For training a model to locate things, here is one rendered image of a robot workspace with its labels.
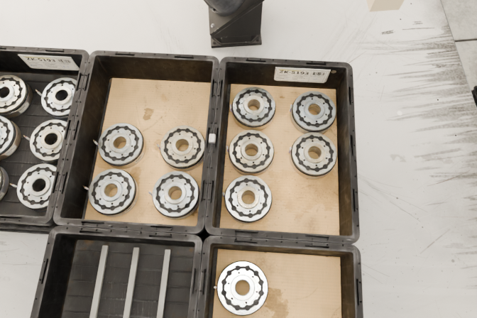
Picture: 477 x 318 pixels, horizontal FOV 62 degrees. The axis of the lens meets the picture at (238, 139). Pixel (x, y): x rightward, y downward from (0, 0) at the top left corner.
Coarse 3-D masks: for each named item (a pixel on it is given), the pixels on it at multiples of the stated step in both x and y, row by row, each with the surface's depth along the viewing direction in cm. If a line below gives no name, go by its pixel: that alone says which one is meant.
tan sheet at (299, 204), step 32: (288, 96) 97; (288, 128) 94; (288, 160) 92; (224, 192) 89; (288, 192) 89; (320, 192) 89; (224, 224) 87; (256, 224) 87; (288, 224) 87; (320, 224) 86
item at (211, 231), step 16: (224, 64) 89; (256, 64) 90; (272, 64) 89; (288, 64) 89; (304, 64) 89; (320, 64) 89; (336, 64) 89; (224, 80) 88; (352, 80) 88; (352, 96) 86; (352, 112) 85; (352, 128) 84; (352, 144) 83; (352, 160) 81; (352, 176) 80; (208, 192) 79; (352, 192) 79; (208, 208) 78; (352, 208) 78; (208, 224) 77; (352, 224) 77; (304, 240) 76; (320, 240) 76; (336, 240) 76; (352, 240) 75
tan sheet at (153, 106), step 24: (120, 96) 98; (144, 96) 98; (168, 96) 98; (192, 96) 98; (120, 120) 96; (144, 120) 96; (168, 120) 96; (192, 120) 96; (120, 144) 94; (96, 168) 92; (144, 168) 91; (168, 168) 91; (144, 192) 89; (96, 216) 88; (120, 216) 88; (144, 216) 87; (192, 216) 87
